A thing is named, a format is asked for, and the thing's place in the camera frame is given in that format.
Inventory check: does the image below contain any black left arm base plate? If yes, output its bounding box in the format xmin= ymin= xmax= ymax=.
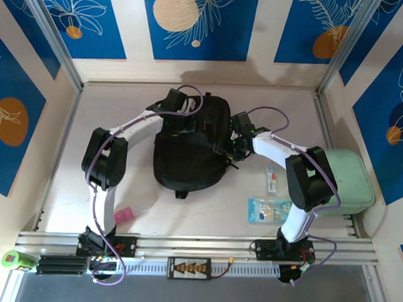
xmin=75 ymin=232 xmax=138 ymax=259

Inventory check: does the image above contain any black charging board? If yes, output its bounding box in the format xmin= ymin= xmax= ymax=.
xmin=166 ymin=256 xmax=213 ymax=281

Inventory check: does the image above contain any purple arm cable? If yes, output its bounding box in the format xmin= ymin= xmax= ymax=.
xmin=239 ymin=106 xmax=344 ymax=288
xmin=81 ymin=81 xmax=205 ymax=291

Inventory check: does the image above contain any mint green zip pouch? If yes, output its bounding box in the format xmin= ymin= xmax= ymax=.
xmin=318 ymin=148 xmax=378 ymax=219

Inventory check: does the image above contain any blue floral wall poster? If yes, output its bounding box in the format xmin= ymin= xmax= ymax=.
xmin=0 ymin=28 xmax=50 ymax=198
xmin=273 ymin=0 xmax=365 ymax=67
xmin=140 ymin=0 xmax=260 ymax=64
xmin=0 ymin=0 xmax=65 ymax=82
xmin=338 ymin=0 xmax=403 ymax=89
xmin=348 ymin=22 xmax=403 ymax=206
xmin=34 ymin=0 xmax=130 ymax=61

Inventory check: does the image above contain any red wire with yellow plug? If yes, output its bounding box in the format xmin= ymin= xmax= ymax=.
xmin=211 ymin=257 xmax=237 ymax=279

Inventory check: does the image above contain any pink and clear pill box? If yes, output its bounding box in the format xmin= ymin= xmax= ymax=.
xmin=114 ymin=205 xmax=150 ymax=227

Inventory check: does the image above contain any black backpack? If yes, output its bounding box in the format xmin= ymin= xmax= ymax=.
xmin=151 ymin=90 xmax=243 ymax=202

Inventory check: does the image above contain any aluminium frame post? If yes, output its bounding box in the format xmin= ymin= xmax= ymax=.
xmin=15 ymin=0 xmax=87 ymax=90
xmin=316 ymin=0 xmax=385 ymax=96

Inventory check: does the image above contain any aluminium rail beam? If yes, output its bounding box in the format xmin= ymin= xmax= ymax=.
xmin=15 ymin=228 xmax=378 ymax=267

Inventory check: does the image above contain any light blue sachet packet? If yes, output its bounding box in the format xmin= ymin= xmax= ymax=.
xmin=247 ymin=196 xmax=292 ymax=226

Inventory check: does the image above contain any black ribbed power box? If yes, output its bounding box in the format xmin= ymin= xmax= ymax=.
xmin=36 ymin=254 xmax=88 ymax=277

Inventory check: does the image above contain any grey slotted cable duct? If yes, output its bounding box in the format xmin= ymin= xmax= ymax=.
xmin=88 ymin=255 xmax=281 ymax=281

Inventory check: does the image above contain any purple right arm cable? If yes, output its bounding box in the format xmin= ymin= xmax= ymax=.
xmin=239 ymin=106 xmax=344 ymax=288

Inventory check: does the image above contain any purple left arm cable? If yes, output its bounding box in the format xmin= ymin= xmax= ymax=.
xmin=81 ymin=81 xmax=205 ymax=291

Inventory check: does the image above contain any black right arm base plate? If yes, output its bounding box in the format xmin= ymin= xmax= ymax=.
xmin=253 ymin=239 xmax=316 ymax=264

